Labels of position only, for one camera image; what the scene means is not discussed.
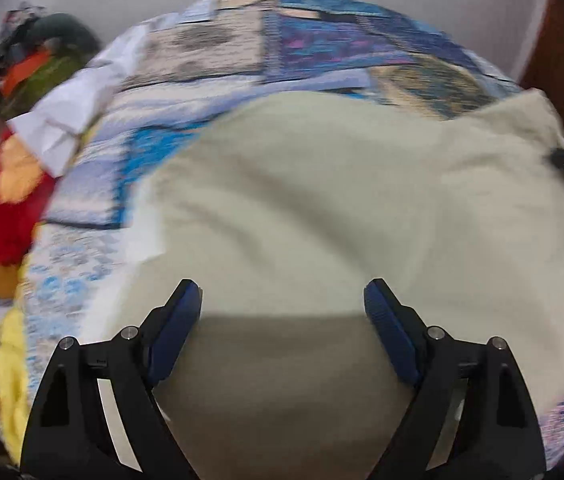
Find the white cloth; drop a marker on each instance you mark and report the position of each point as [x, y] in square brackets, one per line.
[77, 105]

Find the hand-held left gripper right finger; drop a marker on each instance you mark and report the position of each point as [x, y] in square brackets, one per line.
[391, 335]

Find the green cloth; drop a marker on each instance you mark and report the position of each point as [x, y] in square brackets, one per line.
[47, 82]

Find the red and orange plush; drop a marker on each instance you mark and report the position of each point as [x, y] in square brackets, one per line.
[7, 220]

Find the yellow sheet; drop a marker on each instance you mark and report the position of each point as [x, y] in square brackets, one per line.
[9, 375]

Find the patterned clothes pile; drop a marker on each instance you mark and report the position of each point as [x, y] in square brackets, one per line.
[7, 42]

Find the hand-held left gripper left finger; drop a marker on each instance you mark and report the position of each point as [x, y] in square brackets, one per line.
[174, 335]

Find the orange cloth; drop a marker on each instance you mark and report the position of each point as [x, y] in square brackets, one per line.
[24, 69]

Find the white zip jacket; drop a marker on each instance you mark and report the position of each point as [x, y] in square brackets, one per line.
[312, 200]

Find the blue patchwork quilt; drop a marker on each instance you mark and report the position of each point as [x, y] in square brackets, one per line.
[312, 45]

